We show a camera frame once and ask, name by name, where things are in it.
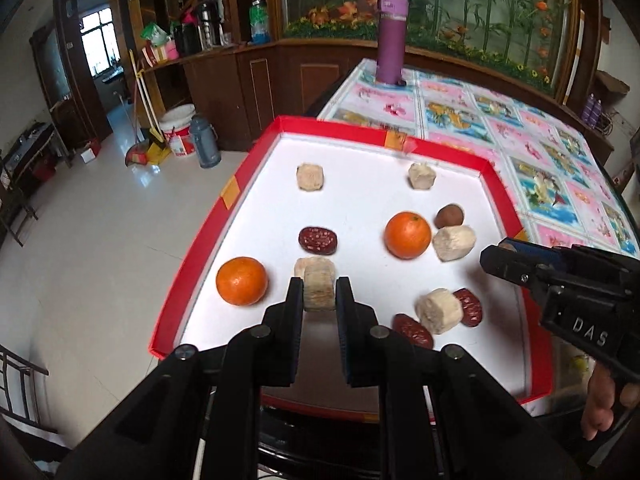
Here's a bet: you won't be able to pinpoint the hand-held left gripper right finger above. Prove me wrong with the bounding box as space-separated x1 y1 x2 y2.
335 276 583 480

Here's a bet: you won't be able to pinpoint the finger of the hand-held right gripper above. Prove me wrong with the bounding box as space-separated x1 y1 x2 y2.
479 245 552 294
500 239 577 263

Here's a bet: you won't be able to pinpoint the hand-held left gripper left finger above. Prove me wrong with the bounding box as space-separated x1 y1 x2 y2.
55 276 306 480

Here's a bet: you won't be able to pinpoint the beige sugarcane piece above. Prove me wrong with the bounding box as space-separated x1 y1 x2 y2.
407 162 439 191
296 162 326 193
432 225 477 263
294 256 337 314
414 288 464 336

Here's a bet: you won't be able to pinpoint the red-rimmed white tray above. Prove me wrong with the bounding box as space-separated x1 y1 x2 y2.
149 116 557 422

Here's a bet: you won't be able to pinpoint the person's right hand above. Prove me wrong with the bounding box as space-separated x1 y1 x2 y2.
580 367 621 443

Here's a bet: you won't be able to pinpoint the red date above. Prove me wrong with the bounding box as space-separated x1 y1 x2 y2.
452 287 484 328
391 313 435 350
298 226 339 255

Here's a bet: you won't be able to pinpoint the orange tangerine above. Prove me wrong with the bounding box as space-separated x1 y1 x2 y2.
384 210 433 261
215 256 269 307

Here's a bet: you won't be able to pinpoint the brown longan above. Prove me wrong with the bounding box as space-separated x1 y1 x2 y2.
433 203 465 231

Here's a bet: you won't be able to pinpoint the small purple bottles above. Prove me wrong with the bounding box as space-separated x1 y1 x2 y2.
580 92 605 128

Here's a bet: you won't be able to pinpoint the pink printed tablecloth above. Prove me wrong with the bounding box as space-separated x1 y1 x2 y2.
317 57 640 403

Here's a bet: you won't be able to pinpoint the grey thermos jug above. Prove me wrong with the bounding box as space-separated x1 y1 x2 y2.
188 114 222 170

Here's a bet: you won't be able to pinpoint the white bucket red label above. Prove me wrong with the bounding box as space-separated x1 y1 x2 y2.
158 104 197 160

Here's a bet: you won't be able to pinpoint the red dustpan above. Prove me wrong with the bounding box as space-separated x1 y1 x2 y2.
123 141 151 167

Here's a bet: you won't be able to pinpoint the brown wooden cabinet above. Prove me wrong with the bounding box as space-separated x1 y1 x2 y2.
105 0 616 153

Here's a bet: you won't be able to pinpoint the purple water bottle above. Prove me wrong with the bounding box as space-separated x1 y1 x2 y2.
375 0 410 86

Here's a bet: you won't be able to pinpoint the flower landscape glass panel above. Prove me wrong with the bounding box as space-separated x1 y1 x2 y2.
277 0 581 96

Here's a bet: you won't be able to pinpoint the broom and dustpan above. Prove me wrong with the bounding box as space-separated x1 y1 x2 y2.
128 49 172 164

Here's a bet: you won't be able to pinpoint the metal rack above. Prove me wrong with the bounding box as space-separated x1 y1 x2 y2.
0 344 58 436

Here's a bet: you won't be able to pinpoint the pink striped box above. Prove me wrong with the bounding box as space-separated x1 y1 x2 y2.
142 42 181 66

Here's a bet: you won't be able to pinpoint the green plastic bottle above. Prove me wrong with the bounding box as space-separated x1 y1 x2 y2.
248 0 274 45

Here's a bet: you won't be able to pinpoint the green snack bag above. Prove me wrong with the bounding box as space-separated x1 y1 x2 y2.
140 22 171 48

